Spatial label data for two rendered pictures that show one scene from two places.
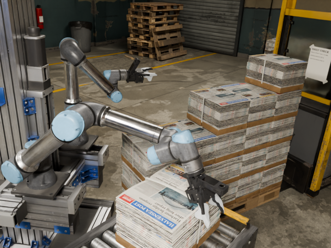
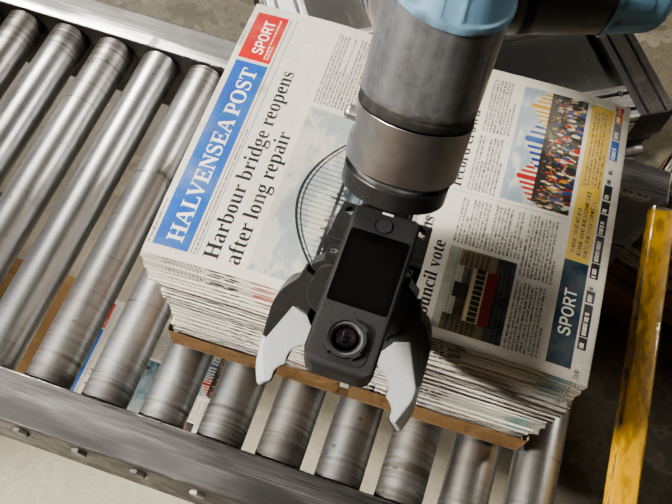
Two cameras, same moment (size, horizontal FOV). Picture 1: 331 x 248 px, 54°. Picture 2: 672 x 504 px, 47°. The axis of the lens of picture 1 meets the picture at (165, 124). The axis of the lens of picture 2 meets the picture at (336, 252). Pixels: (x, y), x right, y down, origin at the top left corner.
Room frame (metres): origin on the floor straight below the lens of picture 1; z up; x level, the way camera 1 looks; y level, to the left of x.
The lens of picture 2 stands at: (0.89, -0.36, 1.59)
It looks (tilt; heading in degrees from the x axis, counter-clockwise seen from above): 62 degrees down; 62
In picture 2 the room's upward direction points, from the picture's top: 8 degrees clockwise
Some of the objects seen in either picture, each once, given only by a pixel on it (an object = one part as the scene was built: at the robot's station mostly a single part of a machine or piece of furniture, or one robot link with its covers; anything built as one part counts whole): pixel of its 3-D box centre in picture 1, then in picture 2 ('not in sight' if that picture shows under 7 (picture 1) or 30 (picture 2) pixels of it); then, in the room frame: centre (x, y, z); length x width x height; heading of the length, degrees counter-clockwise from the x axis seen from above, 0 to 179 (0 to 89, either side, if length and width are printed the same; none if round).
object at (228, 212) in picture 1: (209, 202); (640, 373); (1.34, -0.24, 0.81); 0.43 x 0.03 x 0.02; 52
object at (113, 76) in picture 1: (112, 76); not in sight; (2.15, 0.38, 1.21); 0.11 x 0.08 x 0.09; 110
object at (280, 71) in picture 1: (264, 130); not in sight; (2.64, -0.88, 0.65); 0.39 x 0.30 x 1.29; 34
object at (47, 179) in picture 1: (41, 173); not in sight; (1.44, 0.64, 0.87); 0.15 x 0.15 x 0.10
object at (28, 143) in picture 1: (37, 154); not in sight; (1.43, 0.64, 0.98); 0.13 x 0.12 x 0.14; 163
